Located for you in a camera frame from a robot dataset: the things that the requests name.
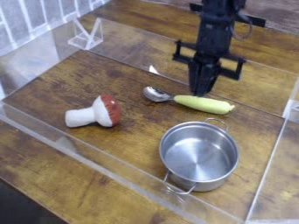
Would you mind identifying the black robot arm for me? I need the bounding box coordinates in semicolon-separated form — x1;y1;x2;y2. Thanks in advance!
172;0;245;96

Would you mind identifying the red and white toy mushroom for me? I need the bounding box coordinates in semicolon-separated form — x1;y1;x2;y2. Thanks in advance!
65;94;121;128

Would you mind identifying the clear acrylic triangular bracket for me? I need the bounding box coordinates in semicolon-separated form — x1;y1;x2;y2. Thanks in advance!
68;18;104;50

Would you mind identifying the black strip on table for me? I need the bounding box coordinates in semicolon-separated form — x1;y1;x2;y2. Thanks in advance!
189;3;267;27

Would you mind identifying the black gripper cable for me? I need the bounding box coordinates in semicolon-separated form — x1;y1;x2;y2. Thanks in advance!
231;12;255;41

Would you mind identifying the small stainless steel pot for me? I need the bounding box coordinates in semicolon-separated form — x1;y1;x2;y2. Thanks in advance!
158;118;239;195

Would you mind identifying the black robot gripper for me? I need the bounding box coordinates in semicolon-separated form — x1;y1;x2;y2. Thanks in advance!
172;12;245;96

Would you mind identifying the green handled metal spoon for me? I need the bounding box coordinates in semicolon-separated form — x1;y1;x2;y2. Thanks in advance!
142;87;235;115

